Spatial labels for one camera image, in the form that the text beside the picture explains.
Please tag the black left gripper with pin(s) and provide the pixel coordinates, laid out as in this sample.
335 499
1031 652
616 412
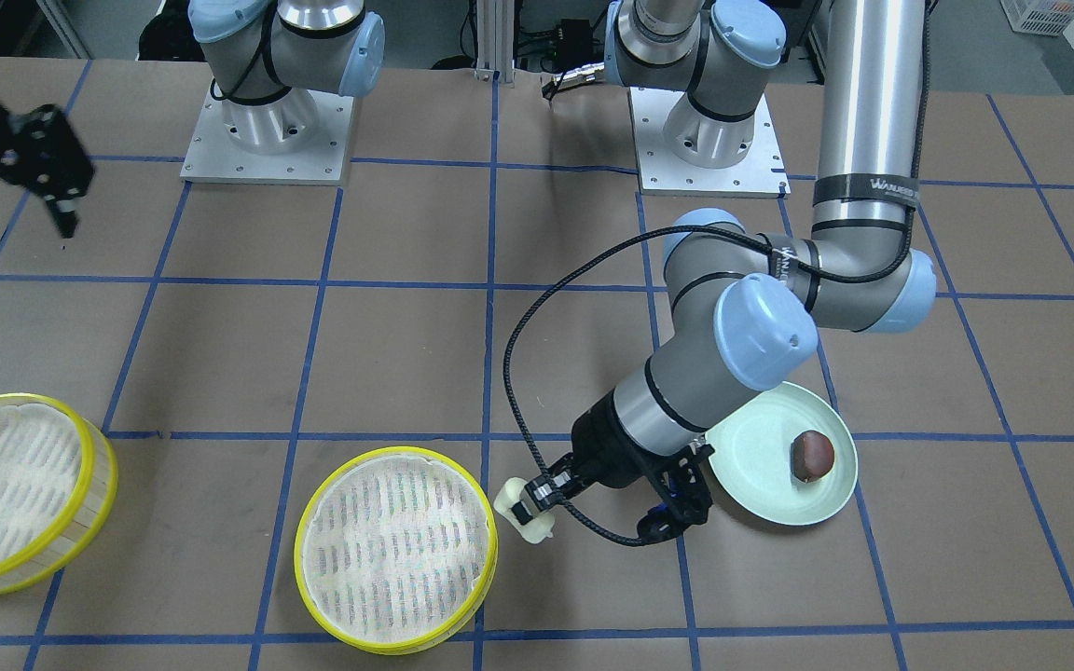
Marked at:
604 445

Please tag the white bun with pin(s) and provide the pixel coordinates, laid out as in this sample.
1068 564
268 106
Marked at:
516 506

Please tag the brown bun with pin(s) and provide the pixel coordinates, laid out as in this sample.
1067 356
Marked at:
812 456

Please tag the yellow bamboo steamer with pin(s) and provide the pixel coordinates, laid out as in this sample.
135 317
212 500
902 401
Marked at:
395 551
58 482

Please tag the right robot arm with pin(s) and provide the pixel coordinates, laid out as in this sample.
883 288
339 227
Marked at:
270 61

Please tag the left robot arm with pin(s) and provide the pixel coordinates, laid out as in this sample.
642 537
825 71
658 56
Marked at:
746 309

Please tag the pale green plate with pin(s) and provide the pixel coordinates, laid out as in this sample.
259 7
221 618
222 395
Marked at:
752 457

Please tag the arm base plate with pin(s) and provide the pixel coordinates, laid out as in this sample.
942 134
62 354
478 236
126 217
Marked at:
302 139
682 153

